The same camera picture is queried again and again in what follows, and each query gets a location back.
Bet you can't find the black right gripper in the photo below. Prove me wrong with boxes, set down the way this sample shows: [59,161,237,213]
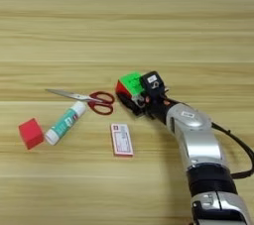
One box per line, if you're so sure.
[116,91,182,126]

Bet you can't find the colourful puzzle cube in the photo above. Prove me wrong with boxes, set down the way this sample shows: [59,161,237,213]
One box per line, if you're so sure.
[114,70,145,99]

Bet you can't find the small red white card box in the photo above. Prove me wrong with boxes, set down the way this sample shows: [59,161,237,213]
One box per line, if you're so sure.
[110,123,135,158]

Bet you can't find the white green glue stick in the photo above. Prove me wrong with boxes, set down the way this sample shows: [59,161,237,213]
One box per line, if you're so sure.
[44,100,87,147]

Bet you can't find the small red cube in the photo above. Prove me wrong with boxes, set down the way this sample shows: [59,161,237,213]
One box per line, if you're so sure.
[18,117,45,151]

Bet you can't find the red handled scissors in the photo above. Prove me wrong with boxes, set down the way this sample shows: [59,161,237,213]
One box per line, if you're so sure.
[45,88,116,116]

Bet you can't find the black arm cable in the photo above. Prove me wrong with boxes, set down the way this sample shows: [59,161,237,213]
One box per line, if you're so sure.
[211,122,254,179]

